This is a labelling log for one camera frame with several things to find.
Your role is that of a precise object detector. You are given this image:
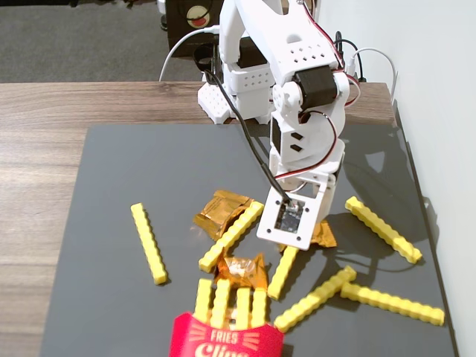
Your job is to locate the small gold foil wrapper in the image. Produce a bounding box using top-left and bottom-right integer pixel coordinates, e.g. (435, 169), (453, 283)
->
(310, 219), (338, 249)

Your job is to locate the red fries carton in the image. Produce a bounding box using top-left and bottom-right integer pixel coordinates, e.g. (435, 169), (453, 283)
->
(169, 311), (286, 357)

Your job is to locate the white cable with plug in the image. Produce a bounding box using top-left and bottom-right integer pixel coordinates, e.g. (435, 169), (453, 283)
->
(348, 47), (398, 109)

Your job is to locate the black box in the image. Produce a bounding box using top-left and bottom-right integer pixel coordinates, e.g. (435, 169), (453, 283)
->
(165, 0), (224, 57)

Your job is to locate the red white black servo wire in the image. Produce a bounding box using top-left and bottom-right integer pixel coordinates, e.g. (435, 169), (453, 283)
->
(297, 0), (364, 109)
(277, 110), (340, 183)

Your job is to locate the dark grey mat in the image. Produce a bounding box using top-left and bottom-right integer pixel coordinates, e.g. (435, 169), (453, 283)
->
(39, 124), (460, 357)

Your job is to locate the gold foil wrapper with print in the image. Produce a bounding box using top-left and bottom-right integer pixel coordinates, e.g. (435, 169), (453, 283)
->
(192, 190), (254, 242)

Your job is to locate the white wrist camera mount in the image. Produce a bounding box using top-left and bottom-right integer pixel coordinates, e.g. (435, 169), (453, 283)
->
(256, 189), (325, 251)

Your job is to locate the yellow crinkle toy fry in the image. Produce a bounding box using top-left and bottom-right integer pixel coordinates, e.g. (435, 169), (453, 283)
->
(266, 245), (300, 300)
(198, 201), (266, 273)
(130, 202), (169, 286)
(344, 196), (424, 265)
(340, 281), (446, 327)
(195, 278), (213, 325)
(211, 278), (231, 329)
(274, 265), (358, 332)
(235, 286), (251, 331)
(251, 289), (268, 329)

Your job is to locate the white power cable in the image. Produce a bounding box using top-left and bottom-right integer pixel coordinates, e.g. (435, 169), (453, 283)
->
(158, 25), (221, 82)

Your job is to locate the black camera cable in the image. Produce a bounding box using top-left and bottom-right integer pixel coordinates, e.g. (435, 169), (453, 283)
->
(202, 68), (295, 205)

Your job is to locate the torn open gold foil wrapper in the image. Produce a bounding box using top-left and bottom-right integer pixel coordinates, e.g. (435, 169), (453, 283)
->
(213, 252), (269, 293)

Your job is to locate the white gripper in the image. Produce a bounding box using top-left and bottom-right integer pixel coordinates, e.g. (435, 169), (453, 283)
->
(267, 144), (346, 225)

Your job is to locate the black table clamp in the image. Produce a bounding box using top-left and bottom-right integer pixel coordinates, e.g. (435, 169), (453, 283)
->
(193, 44), (219, 71)

